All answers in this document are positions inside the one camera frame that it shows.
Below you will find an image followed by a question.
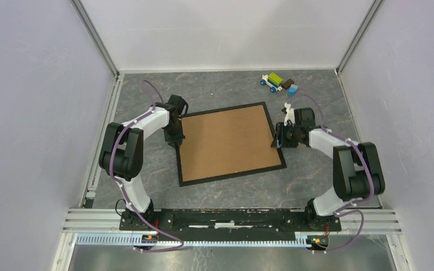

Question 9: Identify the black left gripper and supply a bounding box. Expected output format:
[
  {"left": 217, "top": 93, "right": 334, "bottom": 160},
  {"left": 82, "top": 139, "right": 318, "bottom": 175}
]
[{"left": 163, "top": 120, "right": 185, "bottom": 148}]

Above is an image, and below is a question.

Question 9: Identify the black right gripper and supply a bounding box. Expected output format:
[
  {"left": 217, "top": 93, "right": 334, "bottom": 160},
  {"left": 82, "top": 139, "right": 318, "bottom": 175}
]
[{"left": 270, "top": 122, "right": 300, "bottom": 148}]

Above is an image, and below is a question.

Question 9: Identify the black picture frame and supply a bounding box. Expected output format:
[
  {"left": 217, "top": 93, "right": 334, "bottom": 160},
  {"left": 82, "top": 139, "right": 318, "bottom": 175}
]
[{"left": 175, "top": 101, "right": 288, "bottom": 188}]

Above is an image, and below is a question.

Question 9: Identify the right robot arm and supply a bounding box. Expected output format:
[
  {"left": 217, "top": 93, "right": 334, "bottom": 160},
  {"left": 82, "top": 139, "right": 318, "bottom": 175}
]
[{"left": 271, "top": 103, "right": 385, "bottom": 230}]

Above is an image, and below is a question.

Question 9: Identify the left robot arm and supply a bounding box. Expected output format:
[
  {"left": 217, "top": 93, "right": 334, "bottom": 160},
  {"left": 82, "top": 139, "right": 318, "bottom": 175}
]
[{"left": 98, "top": 95, "right": 189, "bottom": 230}]

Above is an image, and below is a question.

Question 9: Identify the blue toy brick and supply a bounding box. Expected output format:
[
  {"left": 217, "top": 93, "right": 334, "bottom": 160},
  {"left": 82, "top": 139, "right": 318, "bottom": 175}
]
[{"left": 287, "top": 84, "right": 298, "bottom": 97}]

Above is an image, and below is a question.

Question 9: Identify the brown toy brick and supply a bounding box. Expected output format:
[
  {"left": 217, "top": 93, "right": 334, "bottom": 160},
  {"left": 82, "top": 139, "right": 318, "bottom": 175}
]
[{"left": 281, "top": 79, "right": 294, "bottom": 90}]

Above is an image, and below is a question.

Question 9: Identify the toy brick car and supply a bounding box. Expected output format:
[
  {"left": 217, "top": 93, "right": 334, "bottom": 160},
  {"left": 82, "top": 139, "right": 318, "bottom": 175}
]
[{"left": 261, "top": 73, "right": 283, "bottom": 93}]

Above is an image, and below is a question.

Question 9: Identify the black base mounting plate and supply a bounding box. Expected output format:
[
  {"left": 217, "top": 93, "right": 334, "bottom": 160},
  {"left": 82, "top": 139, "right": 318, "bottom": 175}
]
[{"left": 119, "top": 208, "right": 342, "bottom": 243}]

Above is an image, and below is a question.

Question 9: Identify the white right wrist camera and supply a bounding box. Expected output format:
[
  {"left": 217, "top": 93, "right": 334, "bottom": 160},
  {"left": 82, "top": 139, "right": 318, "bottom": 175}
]
[{"left": 282, "top": 102, "right": 296, "bottom": 126}]

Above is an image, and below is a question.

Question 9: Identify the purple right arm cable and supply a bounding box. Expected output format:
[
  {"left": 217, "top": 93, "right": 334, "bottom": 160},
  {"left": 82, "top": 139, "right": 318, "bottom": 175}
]
[{"left": 286, "top": 93, "right": 376, "bottom": 255}]

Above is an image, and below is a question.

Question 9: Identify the aluminium rail frame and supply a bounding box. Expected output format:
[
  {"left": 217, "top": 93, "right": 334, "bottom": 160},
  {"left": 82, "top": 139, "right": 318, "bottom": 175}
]
[{"left": 52, "top": 1, "right": 411, "bottom": 270}]

